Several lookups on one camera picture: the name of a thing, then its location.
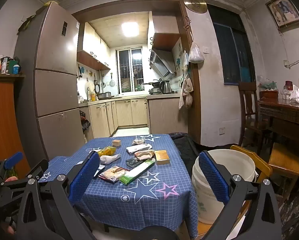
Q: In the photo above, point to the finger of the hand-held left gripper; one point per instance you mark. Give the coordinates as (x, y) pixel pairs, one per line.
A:
(13, 160)
(38, 168)

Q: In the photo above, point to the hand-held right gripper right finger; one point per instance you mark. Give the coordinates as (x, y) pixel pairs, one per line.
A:
(213, 177)

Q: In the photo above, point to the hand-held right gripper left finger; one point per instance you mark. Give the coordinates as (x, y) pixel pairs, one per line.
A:
(85, 177)

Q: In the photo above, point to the white plastic bucket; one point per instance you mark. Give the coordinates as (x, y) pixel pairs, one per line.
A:
(224, 160)

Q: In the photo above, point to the orange white snack packet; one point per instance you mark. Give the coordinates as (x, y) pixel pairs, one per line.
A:
(113, 173)

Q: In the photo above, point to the white tissue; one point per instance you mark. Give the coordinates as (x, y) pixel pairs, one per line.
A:
(110, 158)

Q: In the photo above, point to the yellow plastic wrapper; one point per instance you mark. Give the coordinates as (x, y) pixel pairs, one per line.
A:
(107, 151)

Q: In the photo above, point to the tan cube box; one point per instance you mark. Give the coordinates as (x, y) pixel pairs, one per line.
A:
(116, 143)

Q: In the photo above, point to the black packet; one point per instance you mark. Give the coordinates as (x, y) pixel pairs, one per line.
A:
(134, 162)

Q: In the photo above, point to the green white long package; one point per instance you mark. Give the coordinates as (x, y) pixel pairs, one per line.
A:
(137, 173)

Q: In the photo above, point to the yellow cardboard box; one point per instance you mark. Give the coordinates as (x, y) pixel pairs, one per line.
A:
(162, 157)

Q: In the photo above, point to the brown paper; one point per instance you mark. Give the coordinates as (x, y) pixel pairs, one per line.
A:
(145, 154)

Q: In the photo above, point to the clear wrapper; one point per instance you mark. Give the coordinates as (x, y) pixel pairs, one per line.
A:
(139, 140)

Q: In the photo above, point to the black cloth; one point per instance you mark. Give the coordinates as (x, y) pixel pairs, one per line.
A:
(187, 147)

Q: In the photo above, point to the wooden side cabinet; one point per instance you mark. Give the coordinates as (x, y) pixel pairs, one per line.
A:
(4, 120)

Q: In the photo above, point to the yellow wooden chair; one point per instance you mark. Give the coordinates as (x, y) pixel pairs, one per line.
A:
(252, 158)

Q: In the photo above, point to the black bags on floor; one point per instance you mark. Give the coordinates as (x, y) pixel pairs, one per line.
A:
(85, 123)

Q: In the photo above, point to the blue star tablecloth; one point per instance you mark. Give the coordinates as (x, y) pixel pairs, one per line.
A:
(149, 197)

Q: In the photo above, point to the dark wooden chair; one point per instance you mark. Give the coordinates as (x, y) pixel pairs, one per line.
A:
(249, 120)

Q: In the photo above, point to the light wooden stool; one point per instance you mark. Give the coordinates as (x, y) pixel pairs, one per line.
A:
(284, 160)

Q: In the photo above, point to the beige kitchen base cabinets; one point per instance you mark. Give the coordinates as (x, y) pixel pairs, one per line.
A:
(124, 115)

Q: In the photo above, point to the beige counter end cabinet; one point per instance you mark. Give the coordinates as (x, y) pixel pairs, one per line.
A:
(164, 115)

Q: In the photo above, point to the yellow bottle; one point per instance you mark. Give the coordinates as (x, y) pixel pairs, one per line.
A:
(92, 95)

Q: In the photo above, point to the grey cooking pot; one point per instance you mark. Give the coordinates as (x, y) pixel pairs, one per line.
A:
(104, 95)

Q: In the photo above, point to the clear bag of waste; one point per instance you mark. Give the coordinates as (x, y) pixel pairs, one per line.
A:
(295, 210)

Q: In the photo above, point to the hanging cloth bags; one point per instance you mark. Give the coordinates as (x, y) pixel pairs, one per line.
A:
(187, 90)

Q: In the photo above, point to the dark wooden table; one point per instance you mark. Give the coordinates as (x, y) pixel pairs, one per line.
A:
(287, 115)

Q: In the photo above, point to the red box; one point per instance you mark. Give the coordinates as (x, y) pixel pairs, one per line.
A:
(268, 94)

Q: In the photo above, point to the steel kettle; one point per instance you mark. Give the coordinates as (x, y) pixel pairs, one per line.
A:
(166, 87)

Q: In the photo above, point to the green plastic wrap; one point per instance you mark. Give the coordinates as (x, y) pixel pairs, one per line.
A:
(266, 84)

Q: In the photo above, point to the black wok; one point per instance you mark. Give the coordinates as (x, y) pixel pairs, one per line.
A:
(153, 83)

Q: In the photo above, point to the silver refrigerator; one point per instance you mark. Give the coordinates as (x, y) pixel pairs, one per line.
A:
(54, 55)

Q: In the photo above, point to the kitchen window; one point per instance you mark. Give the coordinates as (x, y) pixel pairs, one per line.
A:
(129, 70)

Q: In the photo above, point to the red-capped jar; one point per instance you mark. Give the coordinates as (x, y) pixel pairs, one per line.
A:
(288, 86)

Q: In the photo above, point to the dark blue-framed window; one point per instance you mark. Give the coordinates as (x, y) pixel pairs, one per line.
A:
(234, 55)

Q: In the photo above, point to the hanging clear plastic bag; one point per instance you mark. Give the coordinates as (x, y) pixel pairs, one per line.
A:
(195, 53)

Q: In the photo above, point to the steel range hood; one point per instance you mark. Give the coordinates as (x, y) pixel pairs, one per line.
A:
(162, 62)

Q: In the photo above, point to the ceiling light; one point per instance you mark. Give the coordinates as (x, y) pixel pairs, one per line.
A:
(130, 28)

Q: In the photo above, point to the wooden cabinet above hood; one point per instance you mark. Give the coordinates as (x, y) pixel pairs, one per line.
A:
(164, 30)

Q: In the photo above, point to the framed picture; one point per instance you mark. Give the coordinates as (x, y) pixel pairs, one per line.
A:
(284, 11)

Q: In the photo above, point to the white wall socket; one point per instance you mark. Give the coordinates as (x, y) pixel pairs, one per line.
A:
(222, 130)

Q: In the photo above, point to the wall kitchen cabinets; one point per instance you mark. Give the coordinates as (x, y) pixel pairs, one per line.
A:
(92, 47)

